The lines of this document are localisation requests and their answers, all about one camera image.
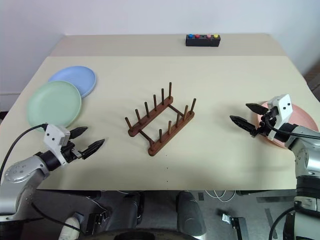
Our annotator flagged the black connector block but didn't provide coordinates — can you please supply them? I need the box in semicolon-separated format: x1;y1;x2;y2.
86;211;111;235

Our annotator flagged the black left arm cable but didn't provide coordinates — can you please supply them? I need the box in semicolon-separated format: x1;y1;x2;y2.
0;123;49;178

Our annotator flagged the dark grey rounded shape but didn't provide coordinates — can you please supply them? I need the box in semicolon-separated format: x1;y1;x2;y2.
176;191;207;237
99;191;146;226

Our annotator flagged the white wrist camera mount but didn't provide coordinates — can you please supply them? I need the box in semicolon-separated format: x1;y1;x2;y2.
266;94;293;141
43;124;71;165

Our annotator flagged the wooden dish rack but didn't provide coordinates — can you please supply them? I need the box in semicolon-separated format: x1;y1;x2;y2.
124;81;197;157

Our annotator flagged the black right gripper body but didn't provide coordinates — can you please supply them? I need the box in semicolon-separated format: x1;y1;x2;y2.
254;106;280;137

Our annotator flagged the green plate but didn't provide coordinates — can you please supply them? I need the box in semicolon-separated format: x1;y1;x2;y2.
26;80;83;128

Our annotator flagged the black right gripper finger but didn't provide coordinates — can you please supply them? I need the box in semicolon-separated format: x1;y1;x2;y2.
245;102;269;116
229;115;258;137

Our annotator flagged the black metal bracket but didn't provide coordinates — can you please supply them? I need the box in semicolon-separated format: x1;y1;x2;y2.
217;209;248;240

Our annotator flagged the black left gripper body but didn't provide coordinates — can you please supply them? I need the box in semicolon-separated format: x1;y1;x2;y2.
61;141;85;164

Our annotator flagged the black button box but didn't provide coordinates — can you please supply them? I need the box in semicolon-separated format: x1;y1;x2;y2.
185;33;221;48

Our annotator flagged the white cable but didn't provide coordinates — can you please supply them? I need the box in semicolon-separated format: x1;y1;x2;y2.
204;189;237;202

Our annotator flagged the blue plate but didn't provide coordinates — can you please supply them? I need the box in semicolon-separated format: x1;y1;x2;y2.
47;65;98;99

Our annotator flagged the white rounded object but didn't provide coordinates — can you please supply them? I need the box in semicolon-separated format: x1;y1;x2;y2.
58;216;81;240

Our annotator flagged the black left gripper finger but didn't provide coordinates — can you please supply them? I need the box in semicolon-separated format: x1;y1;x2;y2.
69;126;89;140
80;138;106;160

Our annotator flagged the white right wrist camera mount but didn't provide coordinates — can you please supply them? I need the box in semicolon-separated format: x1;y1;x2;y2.
266;94;293;141

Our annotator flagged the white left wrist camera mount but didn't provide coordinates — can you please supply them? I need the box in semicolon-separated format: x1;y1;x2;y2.
43;124;71;165

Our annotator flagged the dark curved rim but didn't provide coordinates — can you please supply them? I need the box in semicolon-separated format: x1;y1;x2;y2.
94;227;201;240

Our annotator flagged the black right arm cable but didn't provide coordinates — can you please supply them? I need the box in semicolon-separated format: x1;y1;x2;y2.
264;116;320;140

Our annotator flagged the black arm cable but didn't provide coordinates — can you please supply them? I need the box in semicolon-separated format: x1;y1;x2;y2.
0;123;49;178
264;116;320;140

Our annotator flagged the red plate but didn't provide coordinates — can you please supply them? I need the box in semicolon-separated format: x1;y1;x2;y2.
255;101;320;150

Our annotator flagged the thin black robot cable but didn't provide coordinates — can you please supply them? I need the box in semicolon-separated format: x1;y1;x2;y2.
268;208;300;240

